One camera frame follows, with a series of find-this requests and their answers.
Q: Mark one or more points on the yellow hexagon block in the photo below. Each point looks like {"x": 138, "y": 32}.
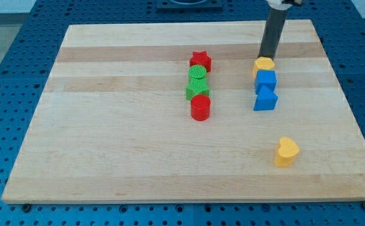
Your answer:
{"x": 262, "y": 63}

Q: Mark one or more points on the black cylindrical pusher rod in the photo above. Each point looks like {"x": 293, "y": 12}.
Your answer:
{"x": 272, "y": 33}

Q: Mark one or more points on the green star block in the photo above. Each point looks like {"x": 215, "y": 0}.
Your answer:
{"x": 196, "y": 87}

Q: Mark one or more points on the red cylinder block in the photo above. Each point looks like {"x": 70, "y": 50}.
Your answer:
{"x": 200, "y": 107}

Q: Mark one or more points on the red star block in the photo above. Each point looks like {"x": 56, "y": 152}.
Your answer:
{"x": 201, "y": 58}

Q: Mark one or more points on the blue triangle block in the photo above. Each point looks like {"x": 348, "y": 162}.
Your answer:
{"x": 266, "y": 99}

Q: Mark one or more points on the wooden board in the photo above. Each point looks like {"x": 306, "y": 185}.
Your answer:
{"x": 113, "y": 124}

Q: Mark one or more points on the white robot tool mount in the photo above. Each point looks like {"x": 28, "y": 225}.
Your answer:
{"x": 283, "y": 4}

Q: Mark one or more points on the blue cube block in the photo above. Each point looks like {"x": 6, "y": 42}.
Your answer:
{"x": 265, "y": 78}

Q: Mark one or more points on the yellow heart block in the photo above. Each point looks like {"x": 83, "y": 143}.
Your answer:
{"x": 286, "y": 152}

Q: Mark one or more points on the green cylinder block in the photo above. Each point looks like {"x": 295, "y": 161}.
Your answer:
{"x": 197, "y": 71}

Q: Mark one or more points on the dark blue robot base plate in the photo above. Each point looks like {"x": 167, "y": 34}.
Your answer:
{"x": 170, "y": 5}

